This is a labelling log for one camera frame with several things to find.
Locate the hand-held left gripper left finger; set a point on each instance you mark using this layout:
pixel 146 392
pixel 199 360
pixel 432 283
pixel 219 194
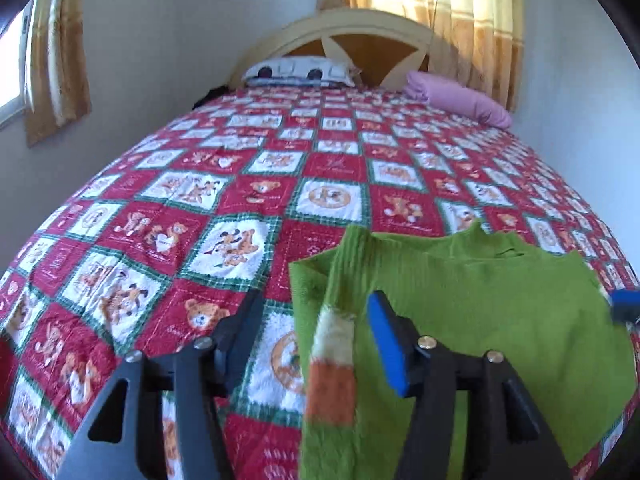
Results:
pixel 240 342

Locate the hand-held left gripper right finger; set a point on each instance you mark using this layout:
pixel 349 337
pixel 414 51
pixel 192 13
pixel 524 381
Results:
pixel 392 345

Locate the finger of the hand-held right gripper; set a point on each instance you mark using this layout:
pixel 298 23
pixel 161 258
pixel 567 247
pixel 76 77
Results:
pixel 626 302

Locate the green orange striped knit sweater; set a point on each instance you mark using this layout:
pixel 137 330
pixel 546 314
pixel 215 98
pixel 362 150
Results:
pixel 475 300

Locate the red patchwork printed bedspread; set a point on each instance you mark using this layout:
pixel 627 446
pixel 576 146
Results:
pixel 200 220

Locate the dark cloth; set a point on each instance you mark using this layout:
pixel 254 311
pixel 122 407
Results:
pixel 212 96

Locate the pink pillow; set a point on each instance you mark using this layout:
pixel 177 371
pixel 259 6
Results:
pixel 460 100

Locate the white patterned pillow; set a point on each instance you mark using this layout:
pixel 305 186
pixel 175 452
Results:
pixel 295 71

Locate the cream and brown wooden headboard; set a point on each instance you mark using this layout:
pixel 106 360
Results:
pixel 375 50

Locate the wide yellow patterned curtain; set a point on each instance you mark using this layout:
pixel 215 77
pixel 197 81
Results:
pixel 480 20

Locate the narrow yellow patterned curtain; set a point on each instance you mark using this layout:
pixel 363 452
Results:
pixel 60 60

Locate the sliding glass window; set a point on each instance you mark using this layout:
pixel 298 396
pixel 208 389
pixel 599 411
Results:
pixel 15 80

